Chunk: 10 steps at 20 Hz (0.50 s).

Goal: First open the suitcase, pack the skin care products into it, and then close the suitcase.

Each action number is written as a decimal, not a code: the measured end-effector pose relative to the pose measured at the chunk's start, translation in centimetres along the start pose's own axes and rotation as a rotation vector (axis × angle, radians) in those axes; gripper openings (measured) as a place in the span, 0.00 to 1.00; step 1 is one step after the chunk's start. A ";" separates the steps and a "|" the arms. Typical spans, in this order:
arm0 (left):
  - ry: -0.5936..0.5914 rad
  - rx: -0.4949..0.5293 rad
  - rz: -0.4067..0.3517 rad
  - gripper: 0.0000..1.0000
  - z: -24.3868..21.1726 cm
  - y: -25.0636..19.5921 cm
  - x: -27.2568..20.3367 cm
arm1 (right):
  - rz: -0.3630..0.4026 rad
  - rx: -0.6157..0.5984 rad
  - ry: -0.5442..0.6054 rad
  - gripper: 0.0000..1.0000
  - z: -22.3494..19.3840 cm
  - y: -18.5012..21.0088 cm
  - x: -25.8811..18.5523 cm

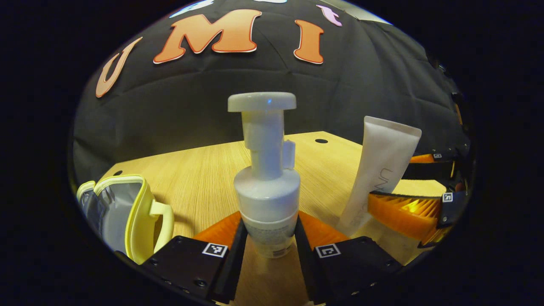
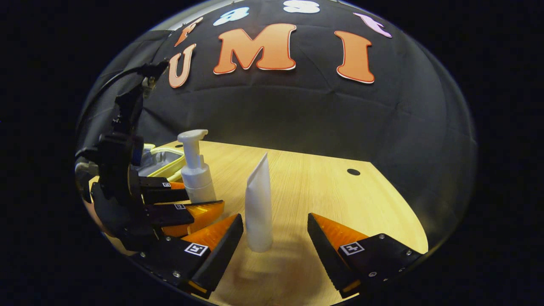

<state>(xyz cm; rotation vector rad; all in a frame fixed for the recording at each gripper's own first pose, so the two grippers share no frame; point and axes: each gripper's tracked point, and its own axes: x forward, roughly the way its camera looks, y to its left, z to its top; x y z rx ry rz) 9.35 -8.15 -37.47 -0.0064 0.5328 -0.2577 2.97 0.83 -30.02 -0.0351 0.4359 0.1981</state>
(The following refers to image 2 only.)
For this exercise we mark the white squeeze tube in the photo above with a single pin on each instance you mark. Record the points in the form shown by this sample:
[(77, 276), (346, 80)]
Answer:
[(258, 204)]

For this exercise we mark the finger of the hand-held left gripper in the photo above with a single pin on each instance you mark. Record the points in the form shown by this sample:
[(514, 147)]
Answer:
[(161, 193), (170, 214)]

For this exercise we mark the cream yellow suitcase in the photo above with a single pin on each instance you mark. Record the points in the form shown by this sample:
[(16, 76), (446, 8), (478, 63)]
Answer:
[(168, 168)]

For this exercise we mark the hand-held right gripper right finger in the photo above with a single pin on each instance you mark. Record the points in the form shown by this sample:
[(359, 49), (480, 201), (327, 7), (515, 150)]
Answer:
[(327, 259)]

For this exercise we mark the white pump bottle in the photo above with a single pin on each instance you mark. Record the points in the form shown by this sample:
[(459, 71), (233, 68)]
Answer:
[(196, 178)]

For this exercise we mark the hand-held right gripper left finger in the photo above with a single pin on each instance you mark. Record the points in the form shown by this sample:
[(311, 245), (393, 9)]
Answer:
[(221, 259)]

